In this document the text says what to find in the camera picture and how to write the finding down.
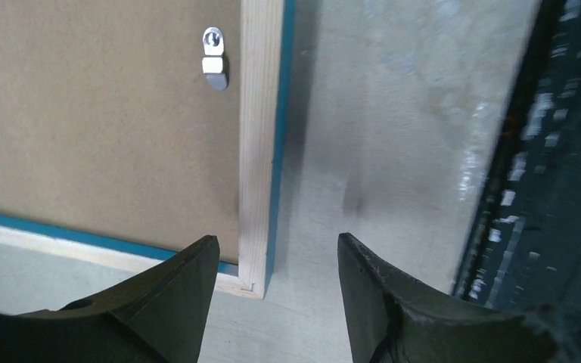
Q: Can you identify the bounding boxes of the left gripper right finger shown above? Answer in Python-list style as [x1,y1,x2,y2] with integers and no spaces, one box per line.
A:
[337,233,581,362]

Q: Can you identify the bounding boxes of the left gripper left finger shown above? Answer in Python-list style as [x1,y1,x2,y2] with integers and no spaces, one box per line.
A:
[0,235,219,362]

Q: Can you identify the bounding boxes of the brown backing board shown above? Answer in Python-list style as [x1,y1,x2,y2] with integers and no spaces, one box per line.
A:
[0,1,241,262]

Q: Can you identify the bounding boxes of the blue wooden picture frame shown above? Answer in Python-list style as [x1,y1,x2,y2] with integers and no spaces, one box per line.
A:
[0,1,292,299]

